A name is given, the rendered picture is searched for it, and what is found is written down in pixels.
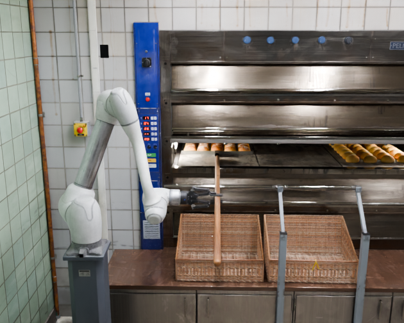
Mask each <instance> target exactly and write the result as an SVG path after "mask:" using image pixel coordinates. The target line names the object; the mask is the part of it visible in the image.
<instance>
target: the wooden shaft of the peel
mask: <svg viewBox="0 0 404 323"><path fill-rule="evenodd" d="M215 192H216V193H217V194H220V172H219V156H218V155H217V156H216V157H215ZM214 265H215V266H216V267H219V266H220V265H221V212H220V197H218V196H215V209H214Z"/></svg>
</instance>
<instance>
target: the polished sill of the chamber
mask: <svg viewBox="0 0 404 323"><path fill-rule="evenodd" d="M219 172H220V174H374V175H404V167H268V166H219ZM172 173H177V174H215V166H173V167H172Z"/></svg>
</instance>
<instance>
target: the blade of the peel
mask: <svg viewBox="0 0 404 323"><path fill-rule="evenodd" d="M236 147H237V144H236ZM249 147H250V151H224V144H223V151H219V154H253V150H252V148H251V146H250V144H249ZM184 148H185V144H184V146H183V148H182V150H181V154H215V151H211V147H210V150H209V151H184Z"/></svg>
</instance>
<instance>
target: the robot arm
mask: <svg viewBox="0 0 404 323"><path fill-rule="evenodd" d="M95 116H96V122H95V124H94V128H93V130H92V134H91V136H90V139H89V141H88V145H87V148H86V150H85V154H84V156H83V159H82V161H81V165H80V168H79V171H78V173H77V176H76V179H75V182H74V183H71V184H70V185H69V186H68V187H67V189H66V191H65V192H64V194H63V195H62V196H61V198H60V200H59V202H58V210H59V212H60V215H61V216H62V218H63V220H64V221H66V223H67V224H68V227H69V230H70V232H71V239H72V244H71V247H70V249H69V250H68V251H67V252H66V256H79V258H84V257H85V256H101V255H102V251H103V249H104V247H105V244H106V243H108V240H107V239H102V220H101V210H100V207H99V205H98V203H97V201H96V200H95V199H94V196H95V193H94V190H93V189H92V187H93V184H94V182H95V179H96V176H97V172H98V170H99V167H100V164H101V161H102V159H103V156H104V153H105V150H106V147H107V145H108V141H109V139H110V136H111V134H112V130H113V128H114V125H116V124H117V123H118V122H119V124H120V125H121V127H122V129H123V130H124V132H125V133H126V134H127V136H128V138H129V140H130V142H131V144H132V146H133V150H134V153H135V159H136V162H137V167H138V171H139V176H140V182H141V185H142V190H143V194H142V202H143V206H144V213H145V217H146V220H147V221H148V222H149V223H150V224H152V225H155V224H159V223H161V222H162V221H163V220H164V218H165V215H166V213H167V206H168V205H171V206H172V205H174V206H179V205H180V204H189V205H191V206H192V209H195V208H209V206H210V204H215V200H210V201H205V200H201V199H197V197H199V196H203V195H210V196H218V197H222V196H223V194H217V193H216V192H211V191H210V189H209V188H198V187H195V186H192V189H191V190H189V191H180V190H173V189H171V190H170V189H166V188H153V186H152V183H151V177H150V173H149V167H148V162H147V156H146V150H145V146H144V141H143V138H142V133H141V130H140V124H139V118H138V115H137V111H136V108H135V105H134V103H133V101H132V98H131V96H130V95H129V93H128V92H127V91H126V90H125V89H124V88H121V87H118V88H115V89H113V90H105V91H103V92H101V93H100V94H99V96H98V98H97V104H96V114H95ZM195 190H197V191H204V192H201V193H195V192H193V191H195ZM194 203H203V204H198V205H194Z"/></svg>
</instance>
